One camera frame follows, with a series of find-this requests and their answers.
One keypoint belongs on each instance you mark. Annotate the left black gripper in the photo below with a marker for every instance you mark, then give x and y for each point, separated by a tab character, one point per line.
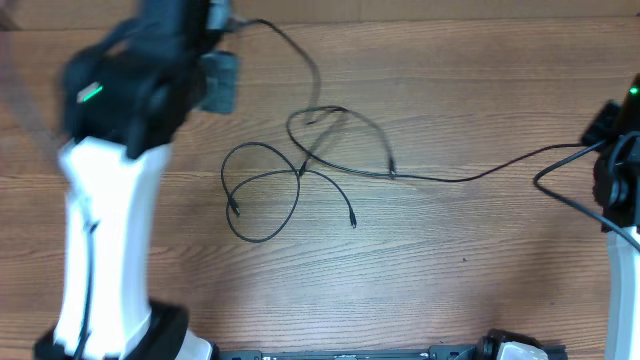
226	70

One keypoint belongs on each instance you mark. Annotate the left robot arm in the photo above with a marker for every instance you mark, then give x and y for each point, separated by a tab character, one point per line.
125	97

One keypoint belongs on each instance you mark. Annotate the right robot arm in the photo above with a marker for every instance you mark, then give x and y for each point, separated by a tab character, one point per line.
616	191

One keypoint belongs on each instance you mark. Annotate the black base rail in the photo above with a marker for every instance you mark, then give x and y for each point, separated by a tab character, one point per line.
435	352

